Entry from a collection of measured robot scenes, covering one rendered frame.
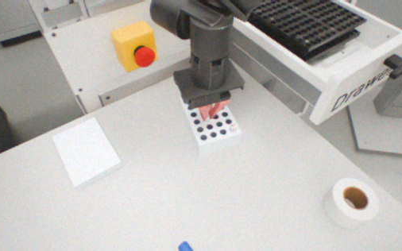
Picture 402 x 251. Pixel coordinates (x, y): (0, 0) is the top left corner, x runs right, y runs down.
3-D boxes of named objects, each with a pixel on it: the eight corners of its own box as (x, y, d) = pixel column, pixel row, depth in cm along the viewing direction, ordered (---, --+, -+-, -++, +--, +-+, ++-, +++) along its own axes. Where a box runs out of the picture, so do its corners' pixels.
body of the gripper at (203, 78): (172, 80, 45) (169, 42, 39) (228, 67, 47) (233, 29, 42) (184, 107, 41) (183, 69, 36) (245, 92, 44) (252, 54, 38)
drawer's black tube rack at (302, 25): (353, 46, 59) (367, 19, 54) (299, 75, 53) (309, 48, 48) (281, 3, 70) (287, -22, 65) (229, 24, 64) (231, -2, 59)
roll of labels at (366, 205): (364, 192, 46) (376, 182, 43) (369, 233, 42) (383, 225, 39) (322, 183, 47) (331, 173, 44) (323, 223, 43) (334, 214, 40)
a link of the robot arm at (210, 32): (213, 26, 32) (243, 9, 34) (174, 5, 35) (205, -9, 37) (210, 72, 37) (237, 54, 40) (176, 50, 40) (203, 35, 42)
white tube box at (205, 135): (240, 144, 52) (242, 133, 49) (199, 156, 51) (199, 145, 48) (217, 100, 59) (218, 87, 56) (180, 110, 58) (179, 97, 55)
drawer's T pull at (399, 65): (416, 64, 46) (422, 58, 45) (392, 81, 43) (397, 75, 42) (397, 54, 48) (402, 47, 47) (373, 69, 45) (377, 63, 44)
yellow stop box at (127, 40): (160, 62, 55) (156, 31, 50) (128, 75, 53) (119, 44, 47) (148, 49, 58) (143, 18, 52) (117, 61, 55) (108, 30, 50)
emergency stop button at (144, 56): (158, 64, 52) (155, 47, 49) (139, 72, 51) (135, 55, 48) (150, 56, 54) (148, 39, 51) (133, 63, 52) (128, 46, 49)
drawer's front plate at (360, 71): (403, 67, 58) (438, 21, 49) (315, 126, 48) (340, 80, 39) (396, 63, 59) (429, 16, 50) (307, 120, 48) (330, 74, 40)
